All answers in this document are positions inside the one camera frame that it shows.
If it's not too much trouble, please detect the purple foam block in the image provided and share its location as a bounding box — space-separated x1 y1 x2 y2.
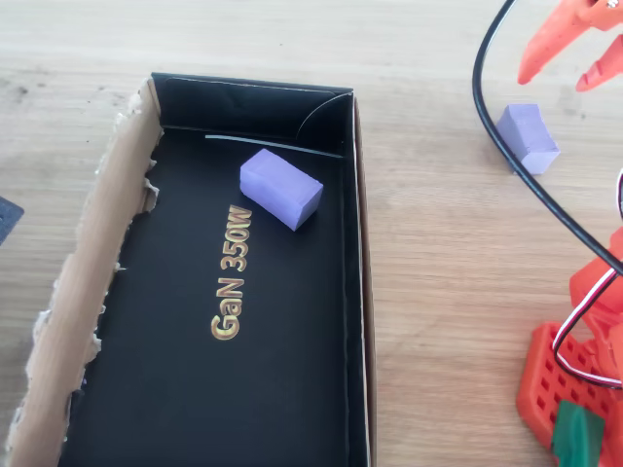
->
239 148 325 233
495 103 562 175

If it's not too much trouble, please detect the black cardboard box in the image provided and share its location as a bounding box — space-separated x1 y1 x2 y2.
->
4 71 380 467

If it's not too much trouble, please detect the green table clamp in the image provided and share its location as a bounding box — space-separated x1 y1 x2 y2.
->
551 401 607 467

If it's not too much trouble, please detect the dark grey sticker patch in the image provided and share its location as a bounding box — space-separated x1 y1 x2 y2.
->
0 194 25 247

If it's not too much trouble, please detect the black camera cable loop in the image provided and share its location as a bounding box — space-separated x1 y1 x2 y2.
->
472 0 623 277

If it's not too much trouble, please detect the white red servo wire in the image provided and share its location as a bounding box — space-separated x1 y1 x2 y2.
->
551 167 623 391

